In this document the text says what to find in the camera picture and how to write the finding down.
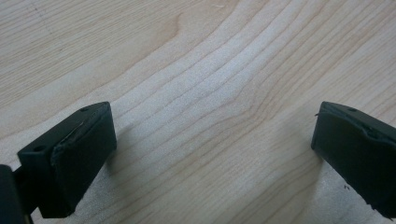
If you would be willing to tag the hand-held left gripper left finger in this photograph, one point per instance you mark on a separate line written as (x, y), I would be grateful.
(74, 161)

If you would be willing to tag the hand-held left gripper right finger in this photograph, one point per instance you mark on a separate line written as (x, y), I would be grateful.
(358, 155)

